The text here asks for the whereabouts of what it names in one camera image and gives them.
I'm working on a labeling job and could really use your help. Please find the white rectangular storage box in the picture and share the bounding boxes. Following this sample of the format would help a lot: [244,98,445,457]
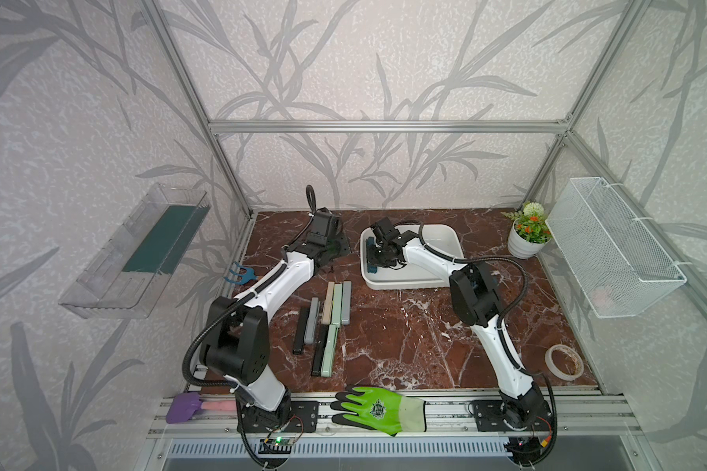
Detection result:
[359,225,463,290]

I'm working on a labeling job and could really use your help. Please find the grey pruning pliers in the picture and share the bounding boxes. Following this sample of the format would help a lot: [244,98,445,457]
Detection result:
[341,281,353,326]
[304,298,320,345]

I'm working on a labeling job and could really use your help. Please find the black pruning pliers lower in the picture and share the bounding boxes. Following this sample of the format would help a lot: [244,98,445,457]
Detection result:
[311,325,329,377]

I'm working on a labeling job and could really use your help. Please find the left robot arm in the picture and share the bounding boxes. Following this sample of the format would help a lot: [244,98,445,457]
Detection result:
[182,184,351,429]

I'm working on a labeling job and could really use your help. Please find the light green pliers upper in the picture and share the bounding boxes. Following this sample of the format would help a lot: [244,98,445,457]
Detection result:
[331,284,343,327]

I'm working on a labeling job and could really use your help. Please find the small potted flower plant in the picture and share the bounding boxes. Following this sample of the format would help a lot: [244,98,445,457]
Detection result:
[502,201,552,259]

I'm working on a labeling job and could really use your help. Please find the beige pruning pliers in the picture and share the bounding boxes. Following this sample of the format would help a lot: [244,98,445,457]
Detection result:
[321,282,335,326]

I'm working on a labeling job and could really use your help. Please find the green black work glove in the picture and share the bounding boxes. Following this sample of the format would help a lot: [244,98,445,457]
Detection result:
[330,386,427,437]

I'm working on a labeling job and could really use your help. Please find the blue garden hand rake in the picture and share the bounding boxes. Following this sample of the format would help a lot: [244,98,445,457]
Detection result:
[224,262,257,286]

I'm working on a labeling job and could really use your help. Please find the white wire mesh basket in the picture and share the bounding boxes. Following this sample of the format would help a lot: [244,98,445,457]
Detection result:
[547,177,687,319]

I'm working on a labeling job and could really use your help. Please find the grey pruning pliers left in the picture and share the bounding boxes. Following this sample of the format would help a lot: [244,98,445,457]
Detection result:
[304,298,320,345]

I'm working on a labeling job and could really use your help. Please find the light green pliers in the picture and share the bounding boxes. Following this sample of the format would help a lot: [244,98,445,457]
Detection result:
[320,324,339,378]
[331,284,343,327]

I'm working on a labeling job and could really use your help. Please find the clear plastic wall shelf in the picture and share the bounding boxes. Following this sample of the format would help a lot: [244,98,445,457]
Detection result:
[59,184,211,319]

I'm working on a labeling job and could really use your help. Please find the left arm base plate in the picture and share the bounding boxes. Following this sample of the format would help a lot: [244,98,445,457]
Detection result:
[239,400,319,434]

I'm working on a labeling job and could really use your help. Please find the black pruning pliers far left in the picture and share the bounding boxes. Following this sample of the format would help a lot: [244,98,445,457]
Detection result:
[293,306,310,355]

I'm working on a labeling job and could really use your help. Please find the light green pliers lower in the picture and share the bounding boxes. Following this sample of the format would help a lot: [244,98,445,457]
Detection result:
[320,324,339,378]

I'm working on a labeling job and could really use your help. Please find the purple pink garden trowel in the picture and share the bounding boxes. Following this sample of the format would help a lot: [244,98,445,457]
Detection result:
[165,392,237,425]

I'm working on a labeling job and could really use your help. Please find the roll of clear tape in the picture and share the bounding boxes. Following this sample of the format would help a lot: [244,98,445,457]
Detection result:
[545,343,585,382]

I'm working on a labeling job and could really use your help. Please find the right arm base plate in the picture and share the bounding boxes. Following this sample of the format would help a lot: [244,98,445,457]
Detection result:
[469,400,554,433]

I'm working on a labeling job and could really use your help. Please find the black pruning pliers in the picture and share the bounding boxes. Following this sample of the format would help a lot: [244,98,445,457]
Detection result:
[293,306,310,355]
[311,325,329,377]

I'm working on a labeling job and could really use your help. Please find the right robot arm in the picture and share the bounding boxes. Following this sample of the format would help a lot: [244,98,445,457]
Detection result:
[365,218,545,430]

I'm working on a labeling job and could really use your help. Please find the grey pruning pliers right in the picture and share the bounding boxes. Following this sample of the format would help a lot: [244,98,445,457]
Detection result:
[341,281,353,326]

